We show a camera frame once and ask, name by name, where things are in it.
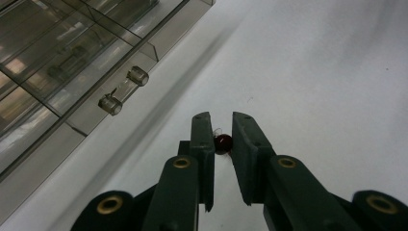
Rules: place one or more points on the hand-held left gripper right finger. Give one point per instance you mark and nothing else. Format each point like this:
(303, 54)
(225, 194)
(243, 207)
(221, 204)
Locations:
(248, 154)

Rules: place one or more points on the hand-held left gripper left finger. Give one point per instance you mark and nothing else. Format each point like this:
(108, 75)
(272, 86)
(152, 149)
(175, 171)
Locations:
(202, 150)

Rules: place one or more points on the red bead stud earring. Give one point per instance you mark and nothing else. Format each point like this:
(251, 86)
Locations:
(223, 143)

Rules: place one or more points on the smoky transparent drawer box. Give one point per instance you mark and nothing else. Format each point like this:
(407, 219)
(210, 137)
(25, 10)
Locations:
(70, 61)

